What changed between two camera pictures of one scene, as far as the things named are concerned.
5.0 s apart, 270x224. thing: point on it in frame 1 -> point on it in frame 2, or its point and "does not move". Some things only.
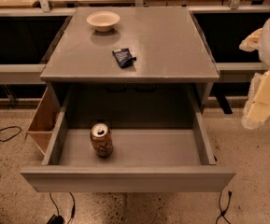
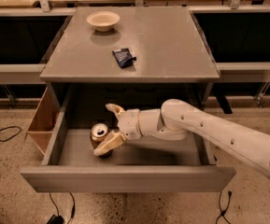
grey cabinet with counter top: (167, 86) does not move
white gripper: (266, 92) -> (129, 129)
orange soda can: (101, 140) does not move
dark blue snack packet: (124, 58) does not move
